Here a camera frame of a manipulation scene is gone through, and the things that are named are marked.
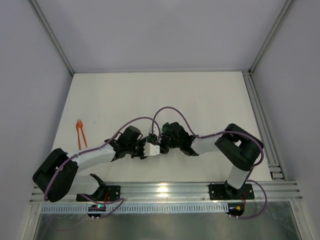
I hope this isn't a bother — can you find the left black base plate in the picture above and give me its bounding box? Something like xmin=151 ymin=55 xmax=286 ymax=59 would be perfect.
xmin=84 ymin=185 xmax=121 ymax=202

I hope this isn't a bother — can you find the frame post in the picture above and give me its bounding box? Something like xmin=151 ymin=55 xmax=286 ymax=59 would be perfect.
xmin=27 ymin=0 xmax=75 ymax=77
xmin=248 ymin=0 xmax=296 ymax=75

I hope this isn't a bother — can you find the slotted grey cable duct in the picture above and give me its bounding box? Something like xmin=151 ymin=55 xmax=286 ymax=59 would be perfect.
xmin=40 ymin=202 xmax=228 ymax=214

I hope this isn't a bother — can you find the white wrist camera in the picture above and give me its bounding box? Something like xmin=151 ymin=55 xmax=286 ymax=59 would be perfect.
xmin=143 ymin=142 xmax=160 ymax=157
xmin=148 ymin=125 xmax=159 ymax=139

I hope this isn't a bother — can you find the right black controller board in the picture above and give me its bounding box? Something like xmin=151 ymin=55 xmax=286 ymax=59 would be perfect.
xmin=226 ymin=203 xmax=245 ymax=218

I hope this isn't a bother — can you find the left black controller board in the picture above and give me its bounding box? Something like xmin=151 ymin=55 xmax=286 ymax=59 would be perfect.
xmin=86 ymin=204 xmax=106 ymax=218

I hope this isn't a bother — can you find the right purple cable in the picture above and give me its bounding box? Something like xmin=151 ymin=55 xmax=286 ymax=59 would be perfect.
xmin=152 ymin=106 xmax=268 ymax=221

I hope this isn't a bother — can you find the dark green cloth napkin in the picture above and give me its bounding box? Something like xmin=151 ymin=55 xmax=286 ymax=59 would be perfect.
xmin=146 ymin=122 xmax=169 ymax=144

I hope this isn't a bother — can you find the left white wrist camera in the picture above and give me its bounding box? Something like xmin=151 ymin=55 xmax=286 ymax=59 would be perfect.
xmin=143 ymin=142 xmax=160 ymax=157

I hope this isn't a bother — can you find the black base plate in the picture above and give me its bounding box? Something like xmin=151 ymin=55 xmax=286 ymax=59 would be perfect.
xmin=84 ymin=185 xmax=121 ymax=202
xmin=208 ymin=182 xmax=255 ymax=201

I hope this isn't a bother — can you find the left rear frame post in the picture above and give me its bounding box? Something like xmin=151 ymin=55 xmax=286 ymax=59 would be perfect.
xmin=27 ymin=0 xmax=75 ymax=77

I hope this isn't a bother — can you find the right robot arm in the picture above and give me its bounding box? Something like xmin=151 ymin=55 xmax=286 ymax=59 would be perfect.
xmin=160 ymin=122 xmax=264 ymax=199

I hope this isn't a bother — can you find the right side aluminium rail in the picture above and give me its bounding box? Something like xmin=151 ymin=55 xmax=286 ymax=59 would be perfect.
xmin=242 ymin=71 xmax=287 ymax=181

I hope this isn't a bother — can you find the right rear frame post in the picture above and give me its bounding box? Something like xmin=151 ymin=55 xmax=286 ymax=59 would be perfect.
xmin=248 ymin=0 xmax=296 ymax=75

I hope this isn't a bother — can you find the orange plastic fork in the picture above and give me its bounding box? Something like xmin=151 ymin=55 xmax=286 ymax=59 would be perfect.
xmin=75 ymin=119 xmax=83 ymax=150

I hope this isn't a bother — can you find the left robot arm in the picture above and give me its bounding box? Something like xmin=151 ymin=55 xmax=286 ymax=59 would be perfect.
xmin=32 ymin=125 xmax=158 ymax=203

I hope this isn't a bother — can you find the black controller board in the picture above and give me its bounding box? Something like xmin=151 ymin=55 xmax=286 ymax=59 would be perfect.
xmin=86 ymin=204 xmax=106 ymax=218
xmin=226 ymin=203 xmax=245 ymax=218

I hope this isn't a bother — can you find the aluminium rail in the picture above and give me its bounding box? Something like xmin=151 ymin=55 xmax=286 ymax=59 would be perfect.
xmin=109 ymin=181 xmax=303 ymax=203
xmin=242 ymin=71 xmax=287 ymax=181

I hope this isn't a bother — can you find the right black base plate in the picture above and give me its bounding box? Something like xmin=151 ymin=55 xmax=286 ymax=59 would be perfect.
xmin=208 ymin=182 xmax=255 ymax=201

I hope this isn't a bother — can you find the front aluminium rail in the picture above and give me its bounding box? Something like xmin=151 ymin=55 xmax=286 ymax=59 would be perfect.
xmin=109 ymin=181 xmax=303 ymax=203

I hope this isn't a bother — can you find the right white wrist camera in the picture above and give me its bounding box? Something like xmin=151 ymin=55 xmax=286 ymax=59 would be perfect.
xmin=148 ymin=125 xmax=159 ymax=139

